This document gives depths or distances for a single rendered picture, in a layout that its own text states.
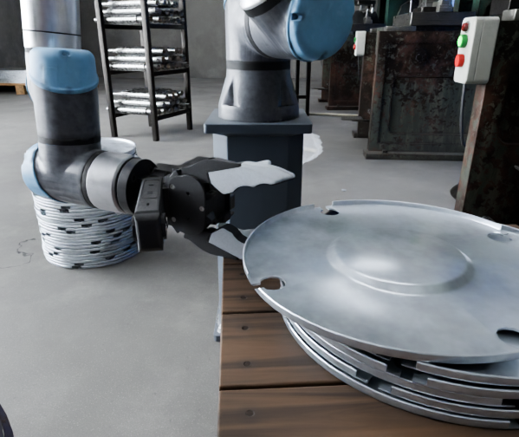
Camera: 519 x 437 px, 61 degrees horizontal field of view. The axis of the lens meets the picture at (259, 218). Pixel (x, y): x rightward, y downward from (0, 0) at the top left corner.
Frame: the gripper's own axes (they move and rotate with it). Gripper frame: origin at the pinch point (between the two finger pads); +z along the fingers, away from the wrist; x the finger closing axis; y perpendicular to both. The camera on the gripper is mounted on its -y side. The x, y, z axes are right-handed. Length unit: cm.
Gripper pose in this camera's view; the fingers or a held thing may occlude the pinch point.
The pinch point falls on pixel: (281, 220)
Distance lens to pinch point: 47.0
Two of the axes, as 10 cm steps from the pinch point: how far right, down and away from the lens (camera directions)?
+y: 3.6, -3.5, 8.6
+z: 9.3, 1.8, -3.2
